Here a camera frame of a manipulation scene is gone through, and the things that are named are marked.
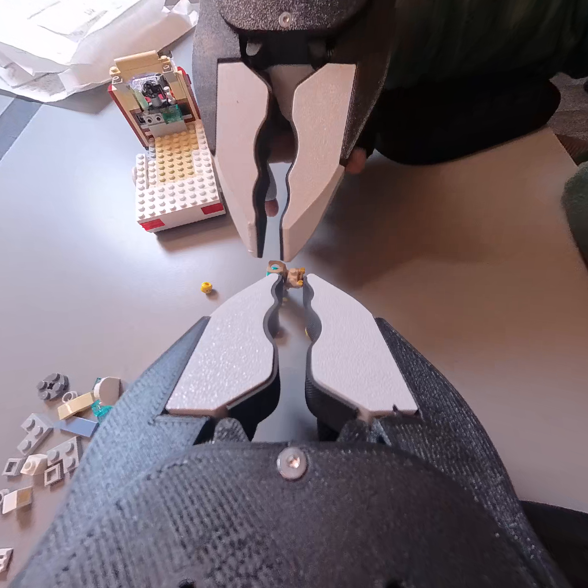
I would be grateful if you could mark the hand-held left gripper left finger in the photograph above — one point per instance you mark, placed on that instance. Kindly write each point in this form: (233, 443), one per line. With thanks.
(225, 358)

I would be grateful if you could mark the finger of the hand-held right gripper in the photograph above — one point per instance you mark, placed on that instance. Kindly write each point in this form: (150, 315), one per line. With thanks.
(321, 138)
(236, 138)

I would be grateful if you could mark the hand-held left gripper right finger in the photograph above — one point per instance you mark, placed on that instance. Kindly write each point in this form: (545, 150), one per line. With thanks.
(363, 363)

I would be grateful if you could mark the person's right hand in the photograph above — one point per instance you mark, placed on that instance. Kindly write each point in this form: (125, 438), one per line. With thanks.
(356, 160)

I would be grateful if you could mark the white tan lego house model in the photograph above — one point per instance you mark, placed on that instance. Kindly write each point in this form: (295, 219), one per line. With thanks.
(179, 183)

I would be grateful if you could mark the white paper bag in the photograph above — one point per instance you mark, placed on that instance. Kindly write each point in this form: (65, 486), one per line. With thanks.
(69, 36)

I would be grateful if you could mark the pile of small lego pieces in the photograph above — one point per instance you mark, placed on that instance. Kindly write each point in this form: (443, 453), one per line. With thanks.
(36, 427)

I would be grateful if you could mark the person's torso green sweatshirt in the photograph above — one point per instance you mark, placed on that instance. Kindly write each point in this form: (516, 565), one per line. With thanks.
(576, 206)

